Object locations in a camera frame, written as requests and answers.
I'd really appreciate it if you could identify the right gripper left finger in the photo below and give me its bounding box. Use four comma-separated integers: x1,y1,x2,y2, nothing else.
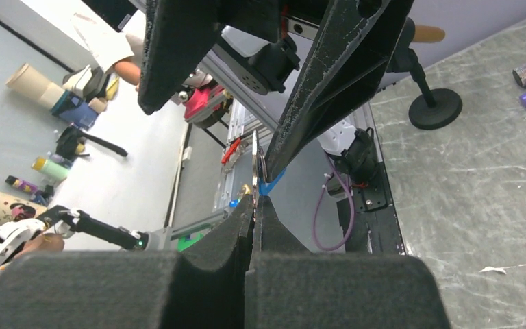
0,196,253,328

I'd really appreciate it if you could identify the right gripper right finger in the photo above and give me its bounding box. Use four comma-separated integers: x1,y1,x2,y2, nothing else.
244,196,450,328

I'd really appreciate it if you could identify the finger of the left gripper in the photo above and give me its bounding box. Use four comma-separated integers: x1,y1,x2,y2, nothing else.
138,0,283,115
265,0,413,182

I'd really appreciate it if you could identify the blue key tag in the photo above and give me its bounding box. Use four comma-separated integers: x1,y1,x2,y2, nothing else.
258,169,286,195

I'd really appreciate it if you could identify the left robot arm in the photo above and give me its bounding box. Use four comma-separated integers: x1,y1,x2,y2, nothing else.
138,1,412,182

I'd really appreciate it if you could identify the red clamp tool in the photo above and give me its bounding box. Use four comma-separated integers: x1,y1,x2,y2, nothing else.
178,85,234,129

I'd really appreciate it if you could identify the black microphone stand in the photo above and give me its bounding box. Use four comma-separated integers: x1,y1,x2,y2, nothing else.
386,18,463,130

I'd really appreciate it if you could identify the blue box on floor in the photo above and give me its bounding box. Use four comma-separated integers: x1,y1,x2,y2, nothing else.
50,91,98,130

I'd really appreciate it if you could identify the cream patterned mug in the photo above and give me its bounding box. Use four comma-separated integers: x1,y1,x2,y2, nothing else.
0,192,47,225

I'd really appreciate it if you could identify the green yellow bottle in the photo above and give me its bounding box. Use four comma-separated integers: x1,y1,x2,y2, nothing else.
31,157,69,182

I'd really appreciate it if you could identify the cardboard tube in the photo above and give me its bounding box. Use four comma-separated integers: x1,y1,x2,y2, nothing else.
5,63,66,110

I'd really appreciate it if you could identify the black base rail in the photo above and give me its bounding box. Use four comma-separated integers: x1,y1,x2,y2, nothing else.
345,103,406,255

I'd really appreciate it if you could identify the white teleoperation handle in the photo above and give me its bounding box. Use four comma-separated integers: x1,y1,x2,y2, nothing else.
0,206,171,275

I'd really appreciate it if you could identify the black handled tool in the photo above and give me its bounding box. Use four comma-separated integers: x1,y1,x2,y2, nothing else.
55,125,128,160

